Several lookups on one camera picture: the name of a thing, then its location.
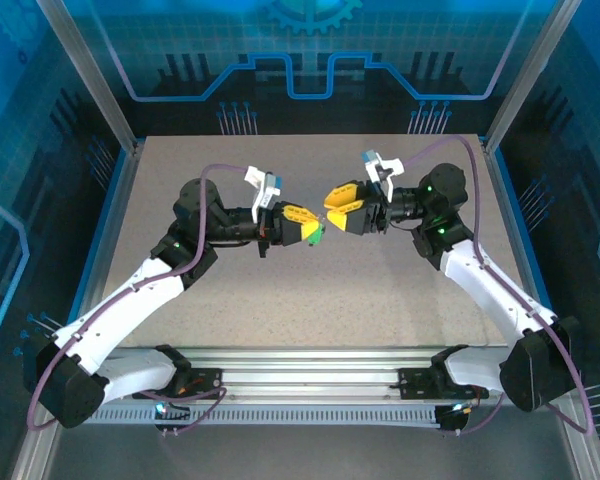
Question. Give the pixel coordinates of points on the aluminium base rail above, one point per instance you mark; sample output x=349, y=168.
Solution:
x=305, y=375

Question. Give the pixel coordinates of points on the silver metal keyring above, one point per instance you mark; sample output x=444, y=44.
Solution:
x=323, y=219

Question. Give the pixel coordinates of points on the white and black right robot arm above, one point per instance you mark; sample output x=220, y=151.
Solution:
x=485, y=290

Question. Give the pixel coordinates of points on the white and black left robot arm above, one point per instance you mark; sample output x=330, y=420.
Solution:
x=130, y=295

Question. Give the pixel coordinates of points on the aluminium side frame rail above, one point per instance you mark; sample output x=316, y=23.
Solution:
x=505, y=210
x=114, y=210

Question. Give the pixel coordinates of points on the aluminium frame post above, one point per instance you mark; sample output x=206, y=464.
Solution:
x=90, y=75
x=530, y=75

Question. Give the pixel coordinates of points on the green key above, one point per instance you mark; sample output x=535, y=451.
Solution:
x=316, y=238

